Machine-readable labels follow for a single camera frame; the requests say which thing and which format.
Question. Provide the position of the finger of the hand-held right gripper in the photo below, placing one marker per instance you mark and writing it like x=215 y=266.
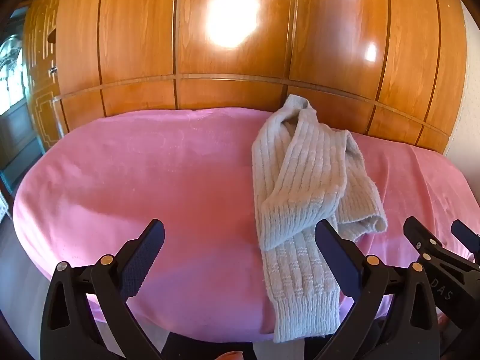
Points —
x=422 y=236
x=465 y=234

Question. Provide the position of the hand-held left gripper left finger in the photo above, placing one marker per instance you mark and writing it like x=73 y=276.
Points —
x=144 y=255

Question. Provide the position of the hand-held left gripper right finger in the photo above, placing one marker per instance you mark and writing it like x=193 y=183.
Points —
x=337 y=258

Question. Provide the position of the grey ribbed knitted garment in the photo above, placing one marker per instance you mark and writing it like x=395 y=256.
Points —
x=300 y=172

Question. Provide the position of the pink fleece blanket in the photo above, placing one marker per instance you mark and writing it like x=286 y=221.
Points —
x=150 y=172

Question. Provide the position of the dark teal cabinet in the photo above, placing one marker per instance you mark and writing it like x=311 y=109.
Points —
x=18 y=146

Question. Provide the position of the bright window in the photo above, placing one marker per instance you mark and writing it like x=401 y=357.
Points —
x=11 y=71

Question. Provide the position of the glossy wooden wardrobe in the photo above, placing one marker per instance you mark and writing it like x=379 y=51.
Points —
x=243 y=45

